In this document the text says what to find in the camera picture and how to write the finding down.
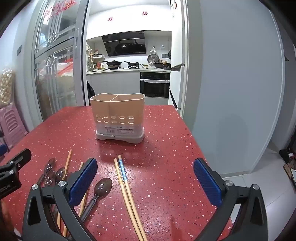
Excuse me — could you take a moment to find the blue patterned chopstick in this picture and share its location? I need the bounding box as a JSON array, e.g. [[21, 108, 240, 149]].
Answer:
[[117, 155, 148, 241]]

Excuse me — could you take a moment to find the black wok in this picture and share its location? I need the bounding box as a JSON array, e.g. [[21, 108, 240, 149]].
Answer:
[[103, 60, 123, 69]]

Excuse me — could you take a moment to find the pink plastic stool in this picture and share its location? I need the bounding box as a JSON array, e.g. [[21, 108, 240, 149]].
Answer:
[[0, 107, 29, 149]]

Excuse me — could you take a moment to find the black device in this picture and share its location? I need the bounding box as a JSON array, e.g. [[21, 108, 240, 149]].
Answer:
[[279, 148, 296, 164]]

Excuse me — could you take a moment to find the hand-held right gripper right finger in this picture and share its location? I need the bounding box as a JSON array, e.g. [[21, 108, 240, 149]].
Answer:
[[193, 158, 274, 241]]

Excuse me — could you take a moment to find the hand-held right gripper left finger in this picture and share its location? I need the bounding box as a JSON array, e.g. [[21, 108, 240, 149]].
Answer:
[[22, 158, 99, 241]]

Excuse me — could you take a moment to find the built-in black oven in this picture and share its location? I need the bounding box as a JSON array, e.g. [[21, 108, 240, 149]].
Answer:
[[140, 72, 171, 98]]

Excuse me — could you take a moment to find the bag of nuts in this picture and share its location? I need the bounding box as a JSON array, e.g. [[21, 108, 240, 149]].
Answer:
[[0, 68, 15, 109]]

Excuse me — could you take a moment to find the beige cutlery holder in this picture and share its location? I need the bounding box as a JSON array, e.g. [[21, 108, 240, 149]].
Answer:
[[89, 93, 146, 143]]

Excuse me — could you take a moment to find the rack of condiment bottles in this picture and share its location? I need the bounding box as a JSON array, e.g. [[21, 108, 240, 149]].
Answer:
[[87, 45, 104, 70]]

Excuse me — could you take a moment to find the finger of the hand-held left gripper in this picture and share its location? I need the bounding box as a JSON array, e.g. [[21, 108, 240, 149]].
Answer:
[[0, 148, 32, 178]]

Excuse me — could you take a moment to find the white refrigerator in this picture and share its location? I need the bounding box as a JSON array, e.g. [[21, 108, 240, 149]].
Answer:
[[170, 0, 186, 113]]

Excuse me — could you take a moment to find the sliding glass door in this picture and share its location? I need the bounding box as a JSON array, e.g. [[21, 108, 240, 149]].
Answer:
[[23, 0, 89, 123]]

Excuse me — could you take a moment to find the brown spoon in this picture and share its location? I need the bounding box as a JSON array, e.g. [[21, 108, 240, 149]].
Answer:
[[38, 158, 56, 183], [54, 166, 68, 182], [44, 173, 56, 187], [80, 177, 113, 223]]

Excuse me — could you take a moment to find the cardboard box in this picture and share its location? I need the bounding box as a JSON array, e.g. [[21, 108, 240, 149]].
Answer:
[[283, 162, 296, 186]]

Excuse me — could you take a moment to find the white kitchen counter cabinet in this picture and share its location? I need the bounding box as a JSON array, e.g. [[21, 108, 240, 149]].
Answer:
[[86, 68, 171, 106]]

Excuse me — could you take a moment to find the black range hood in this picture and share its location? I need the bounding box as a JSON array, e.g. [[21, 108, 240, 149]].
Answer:
[[102, 31, 147, 57]]

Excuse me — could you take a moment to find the wok with food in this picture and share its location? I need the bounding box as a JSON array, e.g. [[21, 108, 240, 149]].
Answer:
[[153, 61, 171, 69]]

